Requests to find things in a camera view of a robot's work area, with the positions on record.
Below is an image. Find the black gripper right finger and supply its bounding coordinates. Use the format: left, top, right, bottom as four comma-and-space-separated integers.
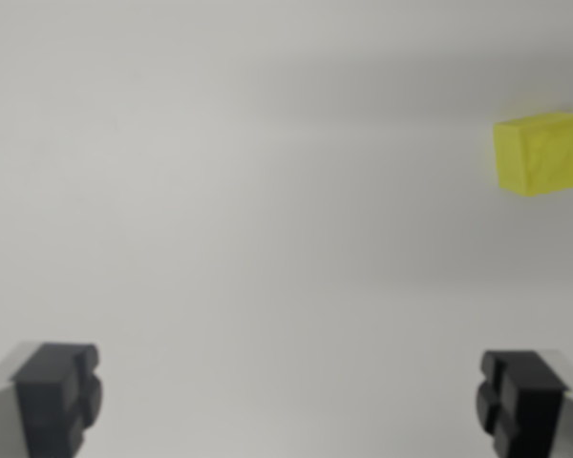
475, 349, 573, 458

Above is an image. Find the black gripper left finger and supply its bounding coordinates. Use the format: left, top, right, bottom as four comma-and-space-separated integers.
0, 341, 104, 458

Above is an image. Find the yellow cube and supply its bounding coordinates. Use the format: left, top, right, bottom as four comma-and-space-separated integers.
492, 111, 573, 198

